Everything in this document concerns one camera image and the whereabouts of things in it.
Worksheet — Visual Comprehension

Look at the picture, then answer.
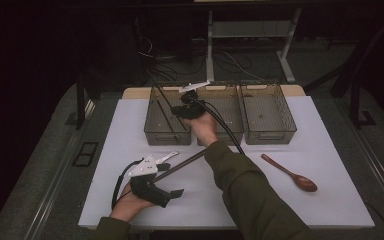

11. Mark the person's left hand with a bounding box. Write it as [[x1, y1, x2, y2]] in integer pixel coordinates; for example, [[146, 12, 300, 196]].
[[109, 183, 156, 223]]

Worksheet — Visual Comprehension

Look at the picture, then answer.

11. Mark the bundle of floor cables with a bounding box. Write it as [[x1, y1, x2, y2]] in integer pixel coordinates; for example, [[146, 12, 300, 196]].
[[136, 36, 268, 83]]

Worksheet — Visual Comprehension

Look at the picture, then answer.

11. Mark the hand-held gripper black cable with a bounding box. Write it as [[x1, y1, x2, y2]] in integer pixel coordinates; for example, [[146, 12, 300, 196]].
[[196, 98, 246, 156], [111, 159, 144, 211]]

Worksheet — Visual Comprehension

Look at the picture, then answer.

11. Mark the white table mat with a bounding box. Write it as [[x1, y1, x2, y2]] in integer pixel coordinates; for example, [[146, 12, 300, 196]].
[[78, 95, 376, 230]]

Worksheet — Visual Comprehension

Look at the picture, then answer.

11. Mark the brown wooden spoon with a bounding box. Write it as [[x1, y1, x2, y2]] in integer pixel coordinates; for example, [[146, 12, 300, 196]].
[[260, 153, 318, 193]]

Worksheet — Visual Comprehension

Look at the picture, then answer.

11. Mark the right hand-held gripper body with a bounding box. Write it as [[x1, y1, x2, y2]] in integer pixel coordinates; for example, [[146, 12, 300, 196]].
[[171, 80, 211, 120]]

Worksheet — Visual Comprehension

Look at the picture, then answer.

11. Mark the person's right hand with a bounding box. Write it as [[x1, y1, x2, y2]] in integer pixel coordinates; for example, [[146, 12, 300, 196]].
[[182, 111, 219, 148]]

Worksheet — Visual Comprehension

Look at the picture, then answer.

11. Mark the black chopstick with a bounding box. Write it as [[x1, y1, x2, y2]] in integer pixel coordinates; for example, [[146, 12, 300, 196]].
[[155, 99, 177, 135], [145, 70, 188, 132]]

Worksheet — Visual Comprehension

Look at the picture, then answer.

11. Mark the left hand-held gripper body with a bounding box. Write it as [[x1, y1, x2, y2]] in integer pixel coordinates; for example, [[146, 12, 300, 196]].
[[128, 154, 173, 208]]

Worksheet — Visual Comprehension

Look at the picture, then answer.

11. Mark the right hand-held gripper black cable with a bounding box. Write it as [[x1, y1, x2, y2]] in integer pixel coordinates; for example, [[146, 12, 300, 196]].
[[196, 98, 246, 156]]

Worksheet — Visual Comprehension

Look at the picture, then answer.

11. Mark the left hand-held gripper black cable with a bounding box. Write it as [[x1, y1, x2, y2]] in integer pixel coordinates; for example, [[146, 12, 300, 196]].
[[111, 159, 144, 211]]

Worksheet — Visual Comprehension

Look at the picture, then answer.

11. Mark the white metal stand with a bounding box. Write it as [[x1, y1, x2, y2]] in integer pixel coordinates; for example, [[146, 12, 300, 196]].
[[205, 8, 303, 84]]

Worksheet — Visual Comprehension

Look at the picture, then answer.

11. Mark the dark metal stand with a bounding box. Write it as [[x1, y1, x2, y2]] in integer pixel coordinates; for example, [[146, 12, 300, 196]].
[[304, 9, 378, 129], [75, 71, 96, 131]]

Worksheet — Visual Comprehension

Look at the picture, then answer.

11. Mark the smoky transparent plastic bin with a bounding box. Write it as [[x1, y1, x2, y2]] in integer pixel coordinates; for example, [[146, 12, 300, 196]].
[[195, 83, 244, 147], [239, 82, 298, 146], [143, 84, 193, 147]]

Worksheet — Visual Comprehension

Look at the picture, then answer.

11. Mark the metal floor rail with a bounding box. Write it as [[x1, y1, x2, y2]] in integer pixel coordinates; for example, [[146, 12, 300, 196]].
[[333, 99, 384, 218], [23, 99, 96, 240]]

